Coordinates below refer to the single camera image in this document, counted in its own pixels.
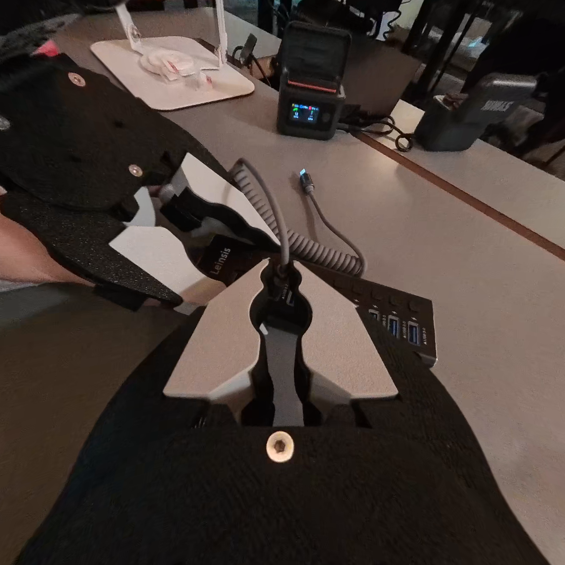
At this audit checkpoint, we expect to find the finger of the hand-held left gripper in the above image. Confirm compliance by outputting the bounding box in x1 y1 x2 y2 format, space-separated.
108 185 228 315
160 152 283 248

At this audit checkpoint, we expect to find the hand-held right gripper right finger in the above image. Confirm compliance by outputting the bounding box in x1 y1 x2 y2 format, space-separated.
293 261 400 426

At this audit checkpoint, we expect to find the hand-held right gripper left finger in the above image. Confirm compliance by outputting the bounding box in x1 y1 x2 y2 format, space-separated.
162 259 272 426

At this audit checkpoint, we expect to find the grey USB cable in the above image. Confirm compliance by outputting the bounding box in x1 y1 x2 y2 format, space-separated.
232 158 367 310

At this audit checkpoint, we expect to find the black USB hub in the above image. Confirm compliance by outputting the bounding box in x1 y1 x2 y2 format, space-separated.
204 235 438 370

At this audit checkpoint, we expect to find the person's left forearm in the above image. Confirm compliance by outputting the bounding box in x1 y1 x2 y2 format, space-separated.
0 215 94 285

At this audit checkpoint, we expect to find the black power device with screen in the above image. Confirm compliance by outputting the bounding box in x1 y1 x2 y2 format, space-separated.
277 21 351 141

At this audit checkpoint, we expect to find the brown cardboard box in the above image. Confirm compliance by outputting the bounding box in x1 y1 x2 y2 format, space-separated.
344 42 422 116

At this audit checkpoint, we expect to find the dark grey box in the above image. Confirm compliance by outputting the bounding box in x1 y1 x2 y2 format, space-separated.
415 73 539 151

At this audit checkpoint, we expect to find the small black clip mount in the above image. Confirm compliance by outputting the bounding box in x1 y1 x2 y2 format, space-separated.
232 34 270 82

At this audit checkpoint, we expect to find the black cable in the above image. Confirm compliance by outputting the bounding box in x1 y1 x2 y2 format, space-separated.
340 106 416 153

